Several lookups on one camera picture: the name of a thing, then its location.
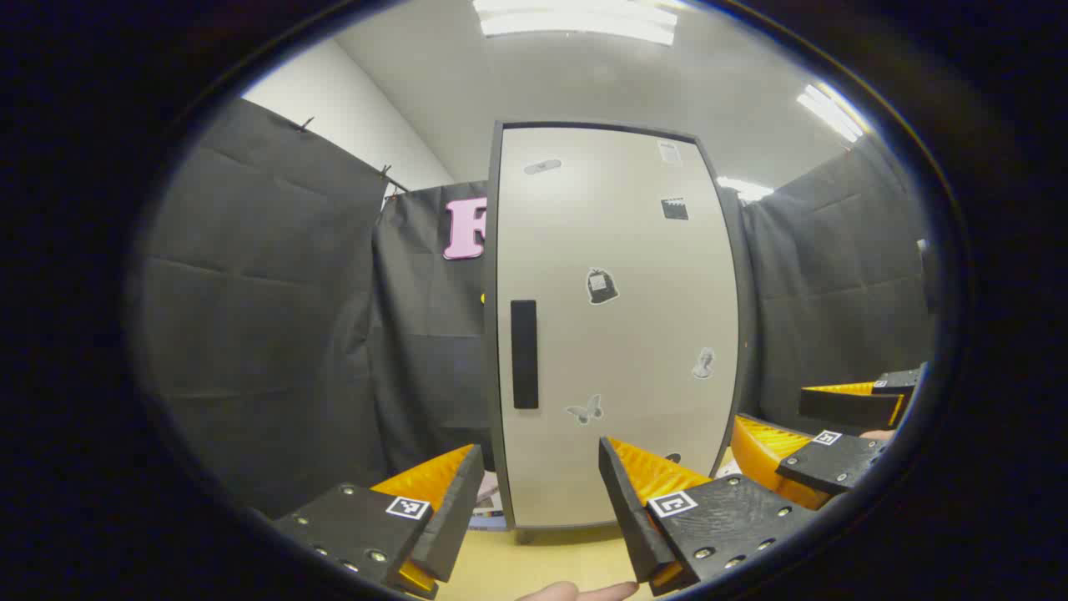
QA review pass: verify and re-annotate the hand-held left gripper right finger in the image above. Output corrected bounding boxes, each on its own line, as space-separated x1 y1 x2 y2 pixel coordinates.
597 436 820 597

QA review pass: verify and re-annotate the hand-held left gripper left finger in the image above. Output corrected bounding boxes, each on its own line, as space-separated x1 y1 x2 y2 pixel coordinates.
271 443 486 600

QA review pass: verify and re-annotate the black door handle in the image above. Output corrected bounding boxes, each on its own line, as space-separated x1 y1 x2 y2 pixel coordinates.
511 300 540 410

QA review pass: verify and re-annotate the stack of books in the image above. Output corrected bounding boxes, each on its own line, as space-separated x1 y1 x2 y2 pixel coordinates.
469 472 510 532

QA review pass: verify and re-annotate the black backdrop cloth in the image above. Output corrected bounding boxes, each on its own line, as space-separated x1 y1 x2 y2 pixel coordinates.
138 98 934 518

